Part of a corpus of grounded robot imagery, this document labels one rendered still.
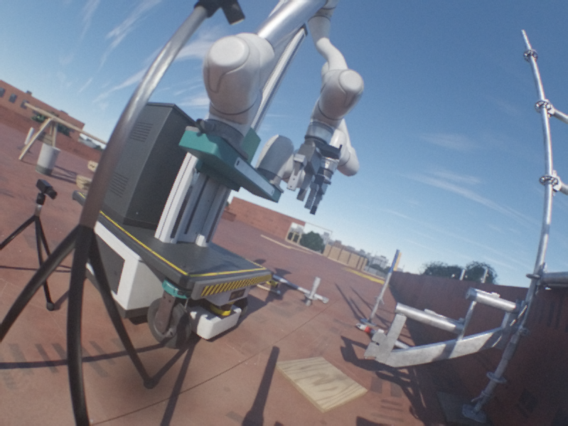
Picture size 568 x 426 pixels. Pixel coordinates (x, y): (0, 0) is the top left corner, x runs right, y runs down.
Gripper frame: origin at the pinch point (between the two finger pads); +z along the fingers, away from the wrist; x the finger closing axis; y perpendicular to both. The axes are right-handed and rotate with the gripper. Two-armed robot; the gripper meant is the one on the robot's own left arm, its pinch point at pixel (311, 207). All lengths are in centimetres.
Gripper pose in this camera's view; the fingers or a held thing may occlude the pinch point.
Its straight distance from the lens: 103.6
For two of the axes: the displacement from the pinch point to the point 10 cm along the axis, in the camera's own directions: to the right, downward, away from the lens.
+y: 8.9, 3.3, -3.1
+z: -3.7, 9.3, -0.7
